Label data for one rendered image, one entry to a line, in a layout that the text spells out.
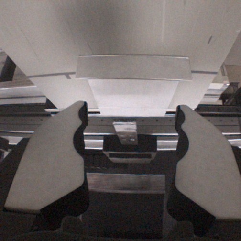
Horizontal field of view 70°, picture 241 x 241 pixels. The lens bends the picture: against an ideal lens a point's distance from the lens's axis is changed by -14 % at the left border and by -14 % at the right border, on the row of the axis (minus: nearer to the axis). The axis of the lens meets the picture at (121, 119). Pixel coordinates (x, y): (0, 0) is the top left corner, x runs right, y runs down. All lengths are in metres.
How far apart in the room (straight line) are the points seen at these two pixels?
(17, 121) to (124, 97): 0.45
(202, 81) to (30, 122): 0.49
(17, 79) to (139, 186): 0.23
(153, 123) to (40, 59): 0.38
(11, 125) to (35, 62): 0.46
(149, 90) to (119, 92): 0.03
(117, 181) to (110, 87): 0.12
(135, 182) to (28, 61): 0.18
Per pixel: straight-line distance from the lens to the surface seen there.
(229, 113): 0.57
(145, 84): 0.19
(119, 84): 0.19
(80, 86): 0.20
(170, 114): 0.27
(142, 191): 0.24
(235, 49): 0.38
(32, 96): 0.33
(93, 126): 0.51
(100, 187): 0.25
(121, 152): 0.43
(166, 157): 0.76
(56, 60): 0.17
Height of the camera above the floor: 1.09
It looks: 19 degrees down
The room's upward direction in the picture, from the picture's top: 178 degrees counter-clockwise
